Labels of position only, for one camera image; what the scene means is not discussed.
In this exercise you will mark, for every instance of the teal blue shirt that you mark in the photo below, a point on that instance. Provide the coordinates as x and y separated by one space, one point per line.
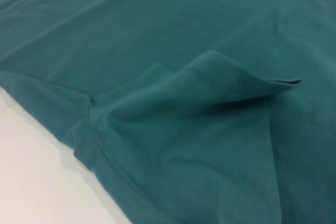
183 90

